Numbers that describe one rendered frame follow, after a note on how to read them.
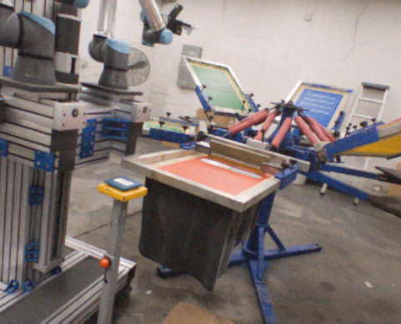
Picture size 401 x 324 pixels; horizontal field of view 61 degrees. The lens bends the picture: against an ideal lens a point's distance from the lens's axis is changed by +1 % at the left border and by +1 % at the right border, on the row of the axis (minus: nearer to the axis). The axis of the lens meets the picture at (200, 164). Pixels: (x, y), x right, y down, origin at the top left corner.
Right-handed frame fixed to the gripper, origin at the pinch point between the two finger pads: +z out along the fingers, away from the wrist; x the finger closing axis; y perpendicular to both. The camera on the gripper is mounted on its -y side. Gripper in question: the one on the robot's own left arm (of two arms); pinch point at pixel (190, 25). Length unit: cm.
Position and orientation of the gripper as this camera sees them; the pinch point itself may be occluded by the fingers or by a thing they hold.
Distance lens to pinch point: 225.9
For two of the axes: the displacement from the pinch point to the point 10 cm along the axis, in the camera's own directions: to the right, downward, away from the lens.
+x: 6.6, 4.3, -6.1
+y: -2.8, 9.0, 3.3
